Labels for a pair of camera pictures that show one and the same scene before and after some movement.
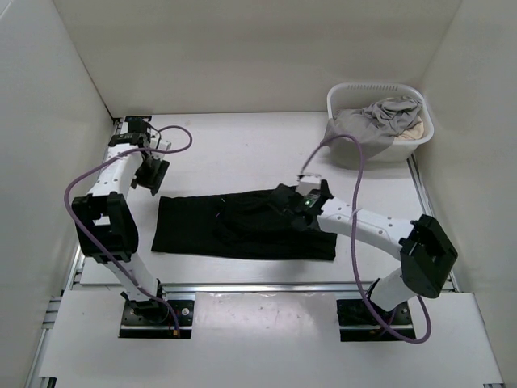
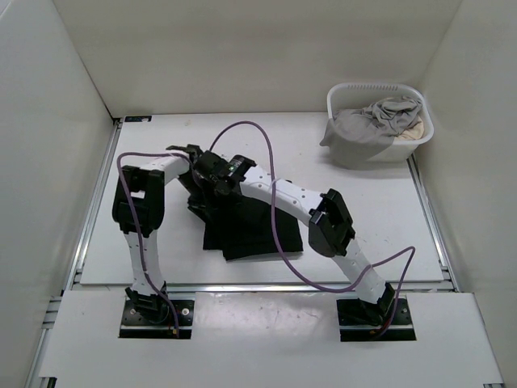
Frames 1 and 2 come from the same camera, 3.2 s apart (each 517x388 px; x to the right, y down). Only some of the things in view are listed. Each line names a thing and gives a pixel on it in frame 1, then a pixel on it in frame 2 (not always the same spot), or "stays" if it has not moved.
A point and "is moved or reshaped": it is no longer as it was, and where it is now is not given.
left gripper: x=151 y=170 to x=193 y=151
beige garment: x=413 y=132 stays
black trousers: x=249 y=224 is moved or reshaped
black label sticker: x=137 y=118 stays
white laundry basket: x=360 y=96 stays
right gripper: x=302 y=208 to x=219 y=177
